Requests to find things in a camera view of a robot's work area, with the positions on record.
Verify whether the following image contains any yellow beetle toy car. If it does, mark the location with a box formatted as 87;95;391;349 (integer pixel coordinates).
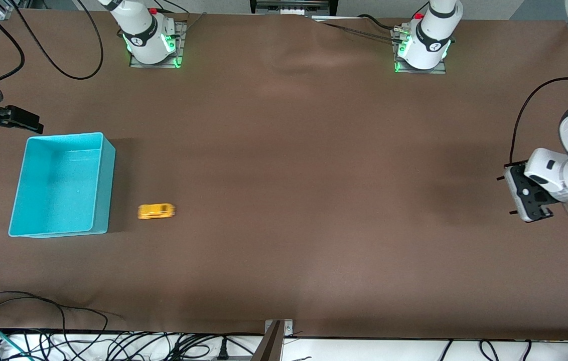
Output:
137;203;177;221

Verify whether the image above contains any metal post bracket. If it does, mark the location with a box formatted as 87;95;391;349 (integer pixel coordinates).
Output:
265;319;294;336

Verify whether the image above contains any black base cable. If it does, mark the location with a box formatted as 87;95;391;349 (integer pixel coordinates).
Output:
154;0;190;15
358;14;401;32

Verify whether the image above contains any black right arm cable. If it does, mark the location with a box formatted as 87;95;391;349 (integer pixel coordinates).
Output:
0;0;104;104

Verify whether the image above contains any long black loose cable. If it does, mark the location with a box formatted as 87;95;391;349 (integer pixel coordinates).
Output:
0;291;109;351

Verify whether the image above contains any turquoise plastic bin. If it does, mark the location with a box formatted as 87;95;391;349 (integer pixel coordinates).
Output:
8;132;116;239

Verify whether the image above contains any thin grey base cable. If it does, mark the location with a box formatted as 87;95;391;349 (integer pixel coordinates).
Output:
320;21;396;43

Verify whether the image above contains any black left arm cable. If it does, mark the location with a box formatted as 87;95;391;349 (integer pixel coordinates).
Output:
511;77;568;228

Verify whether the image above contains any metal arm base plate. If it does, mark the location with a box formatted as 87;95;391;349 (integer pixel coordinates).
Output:
393;28;448;75
129;20;187;69

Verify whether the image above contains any black metal device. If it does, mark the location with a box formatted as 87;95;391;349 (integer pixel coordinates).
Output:
250;0;337;17

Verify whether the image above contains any black cable bundle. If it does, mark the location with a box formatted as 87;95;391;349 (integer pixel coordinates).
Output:
0;316;264;361

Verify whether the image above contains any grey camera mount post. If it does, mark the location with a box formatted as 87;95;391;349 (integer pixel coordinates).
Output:
253;320;285;361

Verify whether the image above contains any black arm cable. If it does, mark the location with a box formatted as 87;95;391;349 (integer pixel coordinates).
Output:
0;0;104;104
511;77;568;228

